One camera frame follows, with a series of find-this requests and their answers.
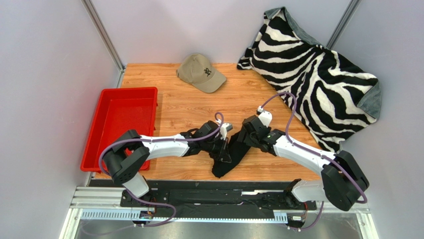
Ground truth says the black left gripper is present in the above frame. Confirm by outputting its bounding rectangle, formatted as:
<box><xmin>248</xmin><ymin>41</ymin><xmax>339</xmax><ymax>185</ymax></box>
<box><xmin>202</xmin><ymin>135</ymin><xmax>230</xmax><ymax>163</ymax></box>

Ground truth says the black t shirt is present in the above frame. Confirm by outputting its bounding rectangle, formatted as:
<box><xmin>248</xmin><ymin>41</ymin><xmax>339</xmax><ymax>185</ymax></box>
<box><xmin>212</xmin><ymin>131</ymin><xmax>251</xmax><ymax>178</ymax></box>

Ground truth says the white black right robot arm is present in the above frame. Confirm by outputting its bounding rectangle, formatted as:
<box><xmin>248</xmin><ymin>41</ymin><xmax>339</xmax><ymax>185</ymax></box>
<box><xmin>236</xmin><ymin>111</ymin><xmax>370</xmax><ymax>211</ymax></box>

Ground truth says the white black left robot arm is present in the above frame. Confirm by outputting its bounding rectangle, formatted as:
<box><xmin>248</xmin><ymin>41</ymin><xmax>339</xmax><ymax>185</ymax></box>
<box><xmin>99</xmin><ymin>120</ymin><xmax>233</xmax><ymax>199</ymax></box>

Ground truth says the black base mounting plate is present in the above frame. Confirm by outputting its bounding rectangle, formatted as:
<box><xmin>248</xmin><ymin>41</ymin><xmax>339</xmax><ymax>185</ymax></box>
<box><xmin>89</xmin><ymin>179</ymin><xmax>352</xmax><ymax>220</ymax></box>

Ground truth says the beige baseball cap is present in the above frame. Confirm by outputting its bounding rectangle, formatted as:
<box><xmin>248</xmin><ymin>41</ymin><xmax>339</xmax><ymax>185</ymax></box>
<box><xmin>176</xmin><ymin>53</ymin><xmax>227</xmax><ymax>94</ymax></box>

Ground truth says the zebra print blanket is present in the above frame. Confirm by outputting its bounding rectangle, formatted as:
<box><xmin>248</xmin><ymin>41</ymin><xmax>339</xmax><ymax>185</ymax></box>
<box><xmin>237</xmin><ymin>7</ymin><xmax>382</xmax><ymax>152</ymax></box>

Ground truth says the red plastic tray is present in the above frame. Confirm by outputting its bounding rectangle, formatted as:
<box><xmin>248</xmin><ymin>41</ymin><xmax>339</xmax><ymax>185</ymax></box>
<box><xmin>80</xmin><ymin>87</ymin><xmax>158</xmax><ymax>173</ymax></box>

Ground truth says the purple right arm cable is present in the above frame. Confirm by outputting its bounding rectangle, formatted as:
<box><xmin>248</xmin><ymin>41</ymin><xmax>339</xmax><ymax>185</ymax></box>
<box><xmin>256</xmin><ymin>92</ymin><xmax>368</xmax><ymax>232</ymax></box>

